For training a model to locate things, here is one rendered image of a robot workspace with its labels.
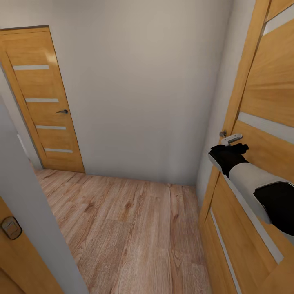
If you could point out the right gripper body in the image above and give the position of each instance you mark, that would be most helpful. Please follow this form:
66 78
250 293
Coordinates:
238 148

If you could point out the door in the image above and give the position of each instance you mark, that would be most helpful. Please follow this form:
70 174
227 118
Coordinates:
244 255
30 63

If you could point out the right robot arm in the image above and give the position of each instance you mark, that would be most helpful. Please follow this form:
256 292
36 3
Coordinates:
270 197

